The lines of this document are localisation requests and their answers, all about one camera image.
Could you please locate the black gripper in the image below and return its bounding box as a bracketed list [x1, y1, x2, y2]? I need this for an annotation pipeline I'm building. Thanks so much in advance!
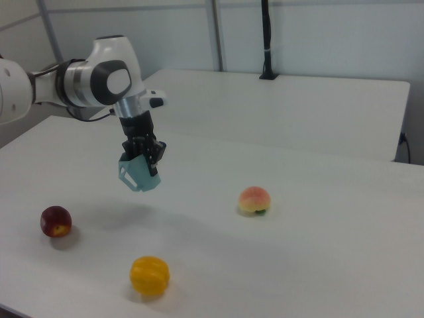
[119, 110, 168, 178]

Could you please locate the light blue mug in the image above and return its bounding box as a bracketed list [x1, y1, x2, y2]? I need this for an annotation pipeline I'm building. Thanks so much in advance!
[118, 154, 162, 193]

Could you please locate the red apple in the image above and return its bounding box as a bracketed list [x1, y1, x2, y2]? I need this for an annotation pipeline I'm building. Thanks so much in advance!
[40, 205, 73, 239]

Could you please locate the pink yellow peach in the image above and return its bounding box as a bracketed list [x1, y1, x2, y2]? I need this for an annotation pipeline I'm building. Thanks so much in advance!
[237, 185, 272, 215]

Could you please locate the yellow bell pepper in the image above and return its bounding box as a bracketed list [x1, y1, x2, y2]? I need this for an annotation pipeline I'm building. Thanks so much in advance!
[129, 256, 171, 295]

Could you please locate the white table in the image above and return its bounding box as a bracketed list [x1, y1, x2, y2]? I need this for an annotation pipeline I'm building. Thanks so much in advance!
[91, 68, 411, 163]

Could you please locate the black pole with base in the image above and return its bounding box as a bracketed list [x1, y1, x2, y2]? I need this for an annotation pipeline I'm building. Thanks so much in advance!
[258, 0, 278, 81]

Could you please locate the grey metal wall post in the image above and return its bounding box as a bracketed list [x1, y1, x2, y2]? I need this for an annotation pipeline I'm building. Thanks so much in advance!
[37, 0, 64, 66]
[210, 0, 228, 72]

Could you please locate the black cable at table edge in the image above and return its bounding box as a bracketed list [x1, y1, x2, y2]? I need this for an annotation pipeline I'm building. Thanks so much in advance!
[399, 132, 412, 164]

